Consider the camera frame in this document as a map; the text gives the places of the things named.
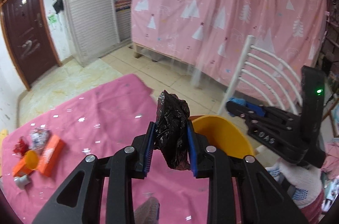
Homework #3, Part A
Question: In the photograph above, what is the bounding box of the white gloved right hand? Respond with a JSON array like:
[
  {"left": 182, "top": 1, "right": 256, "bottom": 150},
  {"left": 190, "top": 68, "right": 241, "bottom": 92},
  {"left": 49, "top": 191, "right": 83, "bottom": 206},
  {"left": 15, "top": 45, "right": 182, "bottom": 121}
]
[{"left": 265, "top": 158, "right": 324, "bottom": 211}]

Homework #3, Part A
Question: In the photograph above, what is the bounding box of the blue knitted ball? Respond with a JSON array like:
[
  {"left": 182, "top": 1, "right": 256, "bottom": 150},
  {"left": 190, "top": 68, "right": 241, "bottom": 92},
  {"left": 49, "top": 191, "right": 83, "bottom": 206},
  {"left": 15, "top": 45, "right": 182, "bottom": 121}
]
[{"left": 225, "top": 97, "right": 246, "bottom": 117}]

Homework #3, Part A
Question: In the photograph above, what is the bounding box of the orange cardboard box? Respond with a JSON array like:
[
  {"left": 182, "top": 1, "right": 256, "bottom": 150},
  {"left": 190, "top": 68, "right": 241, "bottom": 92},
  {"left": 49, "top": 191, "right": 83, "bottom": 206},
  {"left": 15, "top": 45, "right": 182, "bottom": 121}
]
[{"left": 12, "top": 134, "right": 65, "bottom": 177}]

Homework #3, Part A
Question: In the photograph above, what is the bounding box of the white metal chair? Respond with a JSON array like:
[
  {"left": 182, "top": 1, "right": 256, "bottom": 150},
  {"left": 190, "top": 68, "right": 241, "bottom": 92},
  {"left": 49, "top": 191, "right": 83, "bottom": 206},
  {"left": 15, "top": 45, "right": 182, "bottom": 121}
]
[{"left": 217, "top": 35, "right": 302, "bottom": 115}]

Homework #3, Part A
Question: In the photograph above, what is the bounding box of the pink star tablecloth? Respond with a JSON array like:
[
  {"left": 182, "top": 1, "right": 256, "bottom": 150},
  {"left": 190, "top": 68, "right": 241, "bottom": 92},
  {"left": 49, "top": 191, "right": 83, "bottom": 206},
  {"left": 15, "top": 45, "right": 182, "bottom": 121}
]
[{"left": 2, "top": 74, "right": 208, "bottom": 223}]

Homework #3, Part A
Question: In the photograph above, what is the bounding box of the orange plastic cup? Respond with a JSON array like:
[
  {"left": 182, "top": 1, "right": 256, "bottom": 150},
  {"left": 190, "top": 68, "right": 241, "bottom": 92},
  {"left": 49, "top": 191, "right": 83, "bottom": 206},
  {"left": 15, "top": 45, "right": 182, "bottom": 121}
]
[{"left": 24, "top": 150, "right": 40, "bottom": 170}]

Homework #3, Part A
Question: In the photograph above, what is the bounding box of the black plastic bag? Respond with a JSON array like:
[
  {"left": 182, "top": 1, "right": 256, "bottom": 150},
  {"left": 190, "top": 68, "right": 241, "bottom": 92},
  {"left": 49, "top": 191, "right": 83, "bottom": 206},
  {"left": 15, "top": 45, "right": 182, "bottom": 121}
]
[{"left": 155, "top": 90, "right": 190, "bottom": 171}]

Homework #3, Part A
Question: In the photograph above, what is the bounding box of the dark brown door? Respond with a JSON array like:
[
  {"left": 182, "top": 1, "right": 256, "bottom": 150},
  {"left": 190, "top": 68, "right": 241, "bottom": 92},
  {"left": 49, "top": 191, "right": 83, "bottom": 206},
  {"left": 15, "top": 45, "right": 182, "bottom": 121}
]
[{"left": 1, "top": 0, "right": 61, "bottom": 90}]

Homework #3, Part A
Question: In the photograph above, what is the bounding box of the crumpled silver wrapper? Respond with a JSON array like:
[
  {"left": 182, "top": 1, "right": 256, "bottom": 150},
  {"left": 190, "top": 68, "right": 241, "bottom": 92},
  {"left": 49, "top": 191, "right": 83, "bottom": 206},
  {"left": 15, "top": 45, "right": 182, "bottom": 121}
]
[{"left": 30, "top": 128, "right": 51, "bottom": 153}]

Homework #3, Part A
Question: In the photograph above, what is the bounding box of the red shredded trash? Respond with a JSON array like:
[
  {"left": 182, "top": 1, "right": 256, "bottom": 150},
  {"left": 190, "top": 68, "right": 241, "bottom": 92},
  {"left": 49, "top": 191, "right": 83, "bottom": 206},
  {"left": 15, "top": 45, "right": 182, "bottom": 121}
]
[{"left": 13, "top": 136, "right": 29, "bottom": 157}]

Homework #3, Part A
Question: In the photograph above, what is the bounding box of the pink tree pattern curtain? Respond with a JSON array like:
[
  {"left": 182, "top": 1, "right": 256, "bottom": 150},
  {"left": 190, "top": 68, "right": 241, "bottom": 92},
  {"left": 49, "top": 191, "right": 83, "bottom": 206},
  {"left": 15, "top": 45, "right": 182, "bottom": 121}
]
[{"left": 130, "top": 0, "right": 328, "bottom": 105}]

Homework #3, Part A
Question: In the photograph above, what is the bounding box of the white louvred wardrobe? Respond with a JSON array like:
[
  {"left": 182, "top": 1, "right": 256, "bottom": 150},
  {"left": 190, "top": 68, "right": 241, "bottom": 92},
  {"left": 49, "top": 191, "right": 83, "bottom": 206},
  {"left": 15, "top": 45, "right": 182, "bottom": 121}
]
[{"left": 62, "top": 0, "right": 143, "bottom": 67}]

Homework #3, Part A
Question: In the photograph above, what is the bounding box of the yellow round stool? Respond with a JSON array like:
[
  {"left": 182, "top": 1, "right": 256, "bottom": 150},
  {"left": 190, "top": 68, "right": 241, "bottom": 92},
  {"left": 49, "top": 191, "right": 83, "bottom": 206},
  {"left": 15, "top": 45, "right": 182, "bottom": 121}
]
[{"left": 0, "top": 129, "right": 9, "bottom": 176}]

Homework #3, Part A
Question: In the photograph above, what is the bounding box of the yellow trash bin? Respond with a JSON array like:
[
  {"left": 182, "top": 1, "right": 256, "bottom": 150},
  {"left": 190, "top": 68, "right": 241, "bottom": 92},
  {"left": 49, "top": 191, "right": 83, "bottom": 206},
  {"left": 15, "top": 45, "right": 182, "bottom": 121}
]
[{"left": 190, "top": 115, "right": 255, "bottom": 159}]

